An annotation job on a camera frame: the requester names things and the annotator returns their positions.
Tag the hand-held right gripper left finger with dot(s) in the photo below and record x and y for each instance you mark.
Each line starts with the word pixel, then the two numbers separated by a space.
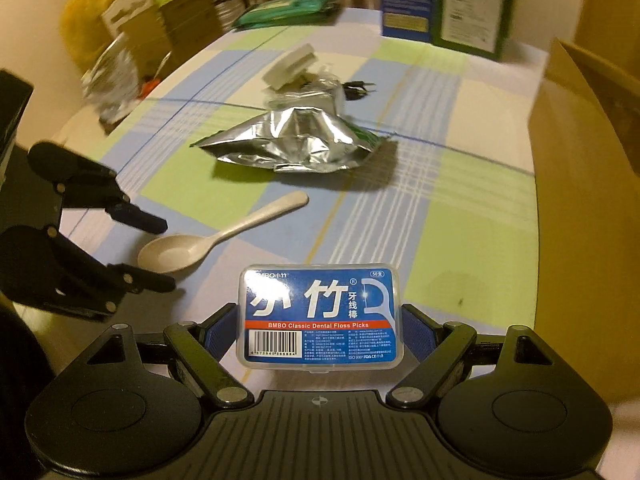
pixel 220 332

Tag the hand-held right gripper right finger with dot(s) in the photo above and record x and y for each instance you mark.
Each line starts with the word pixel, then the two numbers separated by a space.
pixel 420 332

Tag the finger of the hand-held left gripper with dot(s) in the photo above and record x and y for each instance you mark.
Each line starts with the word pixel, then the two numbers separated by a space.
pixel 140 220
pixel 150 280

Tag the beige spoon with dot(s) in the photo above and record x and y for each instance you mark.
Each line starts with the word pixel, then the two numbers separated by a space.
pixel 165 257

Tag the blue dental floss box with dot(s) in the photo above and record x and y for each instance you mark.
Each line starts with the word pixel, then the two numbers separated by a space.
pixel 320 320

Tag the white square night light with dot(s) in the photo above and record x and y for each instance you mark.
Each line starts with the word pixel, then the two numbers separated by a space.
pixel 287 67

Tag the checked cloth desktop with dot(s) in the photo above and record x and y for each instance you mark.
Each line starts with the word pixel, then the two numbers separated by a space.
pixel 450 260

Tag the crumpled silver foil bag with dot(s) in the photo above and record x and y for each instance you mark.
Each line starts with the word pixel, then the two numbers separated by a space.
pixel 112 80

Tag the yellow plastic bag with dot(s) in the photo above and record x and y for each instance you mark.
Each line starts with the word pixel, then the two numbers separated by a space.
pixel 85 25

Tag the orange small item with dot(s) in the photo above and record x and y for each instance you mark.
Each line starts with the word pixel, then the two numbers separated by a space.
pixel 149 86

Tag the cardboard box with white hang tab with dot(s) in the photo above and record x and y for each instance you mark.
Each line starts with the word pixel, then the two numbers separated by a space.
pixel 135 25

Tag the silver and green foil bag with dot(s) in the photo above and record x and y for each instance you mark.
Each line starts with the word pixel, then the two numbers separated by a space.
pixel 300 135

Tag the plain brown cardboard box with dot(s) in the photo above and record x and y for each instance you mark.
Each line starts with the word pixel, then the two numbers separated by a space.
pixel 192 17

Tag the striped bag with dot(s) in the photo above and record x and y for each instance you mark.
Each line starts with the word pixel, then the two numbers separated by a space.
pixel 230 2

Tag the green wet wipes pack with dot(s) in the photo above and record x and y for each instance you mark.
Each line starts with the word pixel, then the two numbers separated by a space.
pixel 287 12

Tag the tall green carton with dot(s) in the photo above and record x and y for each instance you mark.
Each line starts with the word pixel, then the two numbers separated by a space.
pixel 472 5

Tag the tall blue carton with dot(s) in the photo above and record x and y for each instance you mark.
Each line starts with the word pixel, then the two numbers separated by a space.
pixel 407 0

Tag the yellow curtain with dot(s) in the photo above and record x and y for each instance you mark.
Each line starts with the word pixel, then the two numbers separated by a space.
pixel 610 0

